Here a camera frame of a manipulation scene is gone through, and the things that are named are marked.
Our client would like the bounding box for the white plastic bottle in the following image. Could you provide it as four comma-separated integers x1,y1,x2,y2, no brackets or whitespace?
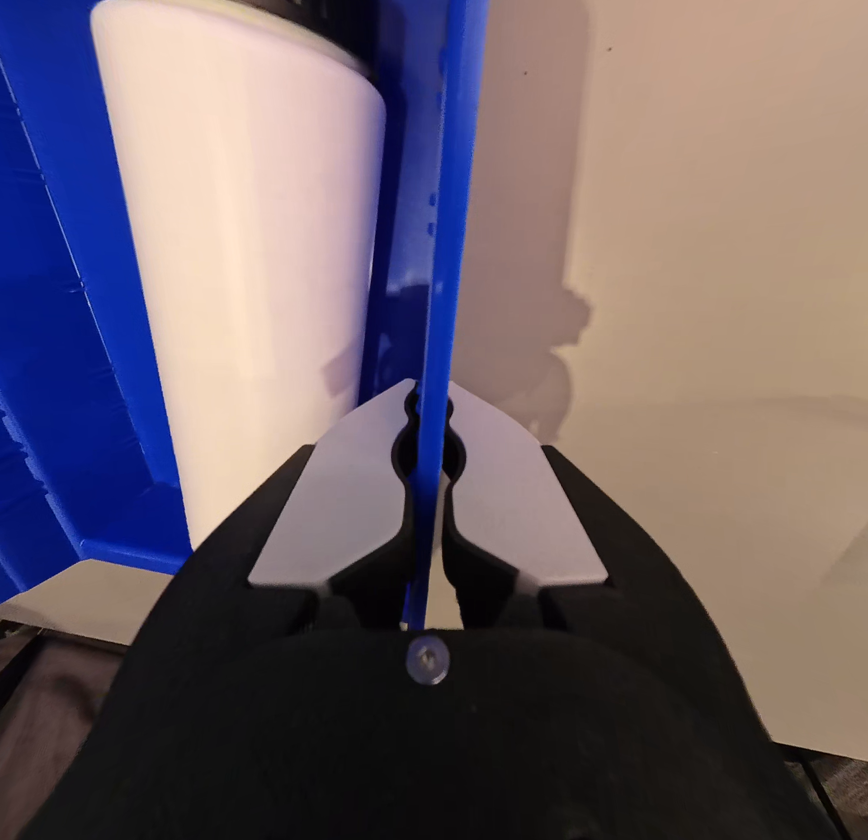
90,0,389,552

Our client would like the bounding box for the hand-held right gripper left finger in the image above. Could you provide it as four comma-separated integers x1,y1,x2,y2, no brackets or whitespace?
247,379,423,593

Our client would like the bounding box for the blue plastic bin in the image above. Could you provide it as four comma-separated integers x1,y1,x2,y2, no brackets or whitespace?
0,0,491,631

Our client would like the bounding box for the black bottle lid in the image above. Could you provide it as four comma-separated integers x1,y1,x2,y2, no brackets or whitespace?
102,0,381,75

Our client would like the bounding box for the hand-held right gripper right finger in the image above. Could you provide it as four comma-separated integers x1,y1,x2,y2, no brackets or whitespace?
442,381,610,593

